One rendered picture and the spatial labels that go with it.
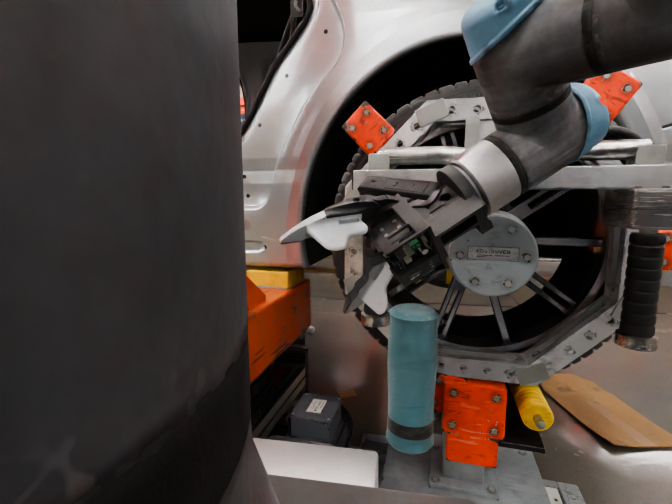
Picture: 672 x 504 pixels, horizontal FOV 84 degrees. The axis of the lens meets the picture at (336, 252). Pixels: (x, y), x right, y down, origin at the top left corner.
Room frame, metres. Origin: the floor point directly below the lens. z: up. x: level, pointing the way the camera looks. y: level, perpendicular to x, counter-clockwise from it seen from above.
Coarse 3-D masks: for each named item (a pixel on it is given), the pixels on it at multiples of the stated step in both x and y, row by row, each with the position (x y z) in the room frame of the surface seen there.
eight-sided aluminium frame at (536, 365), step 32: (416, 128) 0.80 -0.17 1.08; (608, 160) 0.66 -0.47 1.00; (352, 192) 0.77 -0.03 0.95; (352, 256) 0.78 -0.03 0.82; (608, 256) 0.70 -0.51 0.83; (352, 288) 0.77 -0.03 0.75; (608, 288) 0.69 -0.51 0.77; (576, 320) 0.70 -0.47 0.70; (608, 320) 0.69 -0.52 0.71; (448, 352) 0.76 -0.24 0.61; (480, 352) 0.75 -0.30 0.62; (544, 352) 0.68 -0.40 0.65; (576, 352) 0.66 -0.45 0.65
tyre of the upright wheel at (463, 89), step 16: (432, 96) 0.82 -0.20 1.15; (448, 96) 0.81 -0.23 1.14; (464, 96) 0.80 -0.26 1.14; (480, 96) 0.79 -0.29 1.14; (400, 112) 0.84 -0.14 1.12; (352, 160) 0.87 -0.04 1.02; (336, 256) 0.87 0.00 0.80; (336, 272) 0.88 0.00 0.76; (384, 336) 0.84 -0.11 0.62; (512, 352) 0.77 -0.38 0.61; (592, 352) 0.73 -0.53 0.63
